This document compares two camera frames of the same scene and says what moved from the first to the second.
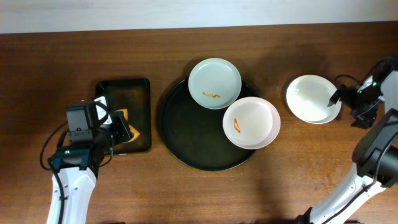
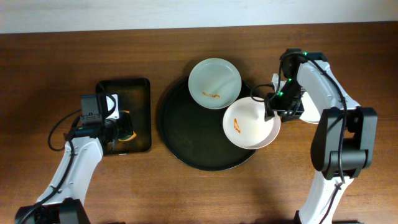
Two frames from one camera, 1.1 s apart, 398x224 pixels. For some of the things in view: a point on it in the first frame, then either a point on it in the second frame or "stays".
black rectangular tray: [134, 95] stays
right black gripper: [344, 96] to [269, 107]
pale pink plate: [251, 122] stays
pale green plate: [214, 83] stays
